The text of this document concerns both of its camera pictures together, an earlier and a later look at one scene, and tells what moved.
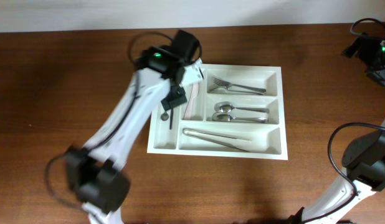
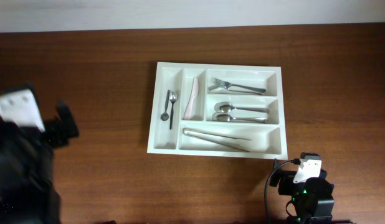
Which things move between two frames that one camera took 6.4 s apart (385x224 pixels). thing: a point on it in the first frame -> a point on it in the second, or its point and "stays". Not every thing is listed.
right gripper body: [372, 53] -> [286, 186]
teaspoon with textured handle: [164, 116] stays
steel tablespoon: [227, 116] stays
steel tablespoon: [228, 106] stays
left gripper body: [172, 99] -> [57, 135]
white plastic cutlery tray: [237, 111] stays
